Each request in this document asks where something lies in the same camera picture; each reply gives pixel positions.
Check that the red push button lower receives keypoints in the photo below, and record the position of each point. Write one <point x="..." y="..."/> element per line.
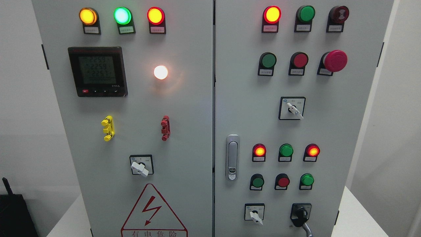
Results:
<point x="282" y="182"/>

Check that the red terminal connector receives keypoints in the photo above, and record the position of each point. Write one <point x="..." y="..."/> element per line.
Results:
<point x="165" y="123"/>

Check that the grey cabinet door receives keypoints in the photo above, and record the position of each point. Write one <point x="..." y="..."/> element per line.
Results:
<point x="248" y="105"/>
<point x="183" y="163"/>

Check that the right grey cabinet door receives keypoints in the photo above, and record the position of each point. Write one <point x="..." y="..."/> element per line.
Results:
<point x="248" y="105"/>

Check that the green indicator lower middle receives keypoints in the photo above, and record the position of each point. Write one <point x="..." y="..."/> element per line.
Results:
<point x="285" y="153"/>

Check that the red lit indicator lower right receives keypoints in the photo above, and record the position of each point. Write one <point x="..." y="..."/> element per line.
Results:
<point x="311" y="153"/>

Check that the black digital power meter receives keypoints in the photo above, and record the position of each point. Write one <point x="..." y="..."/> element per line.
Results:
<point x="98" y="71"/>

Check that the red push button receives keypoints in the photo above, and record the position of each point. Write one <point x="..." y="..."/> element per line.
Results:
<point x="298" y="62"/>
<point x="282" y="182"/>

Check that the white selector switch left door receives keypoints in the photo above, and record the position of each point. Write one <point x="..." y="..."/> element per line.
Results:
<point x="142" y="165"/>

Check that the red push button upper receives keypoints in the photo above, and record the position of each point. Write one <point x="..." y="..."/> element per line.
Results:
<point x="298" y="62"/>

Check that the red-orange indicator light left door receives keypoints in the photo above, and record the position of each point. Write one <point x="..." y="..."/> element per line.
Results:
<point x="156" y="18"/>

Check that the green push button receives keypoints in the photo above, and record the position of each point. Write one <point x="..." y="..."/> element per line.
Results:
<point x="267" y="63"/>
<point x="306" y="182"/>
<point x="256" y="182"/>

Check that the dark red buzzer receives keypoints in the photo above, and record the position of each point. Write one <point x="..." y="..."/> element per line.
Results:
<point x="336" y="19"/>

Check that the red lit indicator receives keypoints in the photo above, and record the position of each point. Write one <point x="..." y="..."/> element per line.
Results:
<point x="270" y="19"/>
<point x="259" y="153"/>
<point x="311" y="153"/>

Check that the green lit indicator light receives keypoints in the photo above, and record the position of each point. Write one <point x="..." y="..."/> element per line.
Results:
<point x="124" y="19"/>

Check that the black knob selector switch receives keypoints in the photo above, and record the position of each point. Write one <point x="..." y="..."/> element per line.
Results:
<point x="300" y="213"/>

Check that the white lit indicator light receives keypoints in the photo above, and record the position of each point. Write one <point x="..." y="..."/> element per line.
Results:
<point x="160" y="72"/>

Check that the left grey cabinet door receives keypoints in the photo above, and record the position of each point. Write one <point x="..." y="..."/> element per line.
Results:
<point x="183" y="163"/>

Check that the white selector switch upper right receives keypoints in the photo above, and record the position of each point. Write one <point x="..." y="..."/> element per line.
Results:
<point x="291" y="108"/>

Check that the black device with antenna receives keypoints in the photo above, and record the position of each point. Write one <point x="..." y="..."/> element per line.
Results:
<point x="15" y="219"/>

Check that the red electrical warning triangle sticker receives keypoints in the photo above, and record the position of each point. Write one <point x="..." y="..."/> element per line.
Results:
<point x="151" y="216"/>

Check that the green push button lower right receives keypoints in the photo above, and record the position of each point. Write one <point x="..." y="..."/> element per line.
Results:
<point x="306" y="182"/>

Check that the green push button lower left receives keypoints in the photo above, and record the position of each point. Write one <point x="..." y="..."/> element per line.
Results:
<point x="256" y="182"/>

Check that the green indicator top right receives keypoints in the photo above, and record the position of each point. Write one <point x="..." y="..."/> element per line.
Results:
<point x="304" y="17"/>

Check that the red lit indicator top right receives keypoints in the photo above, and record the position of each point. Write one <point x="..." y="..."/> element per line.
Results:
<point x="270" y="19"/>

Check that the red lit indicator lower left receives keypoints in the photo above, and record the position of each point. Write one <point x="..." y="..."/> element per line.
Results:
<point x="259" y="153"/>

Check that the yellow terminal connector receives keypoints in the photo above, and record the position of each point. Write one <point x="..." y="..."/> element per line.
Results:
<point x="108" y="130"/>

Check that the red emergency stop mushroom button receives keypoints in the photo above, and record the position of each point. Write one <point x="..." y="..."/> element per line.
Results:
<point x="333" y="61"/>

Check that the white selector switch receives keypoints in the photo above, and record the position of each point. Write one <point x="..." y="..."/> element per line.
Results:
<point x="254" y="212"/>
<point x="291" y="108"/>

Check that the green push button upper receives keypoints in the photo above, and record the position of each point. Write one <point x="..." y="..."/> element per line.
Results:
<point x="267" y="63"/>

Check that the silver door latch handle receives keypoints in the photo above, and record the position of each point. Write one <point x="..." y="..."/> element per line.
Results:
<point x="232" y="150"/>

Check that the yellow indicator light top left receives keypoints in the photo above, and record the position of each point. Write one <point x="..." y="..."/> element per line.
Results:
<point x="90" y="21"/>

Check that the white selector switch bottom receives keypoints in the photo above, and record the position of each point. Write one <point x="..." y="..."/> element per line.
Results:
<point x="254" y="212"/>

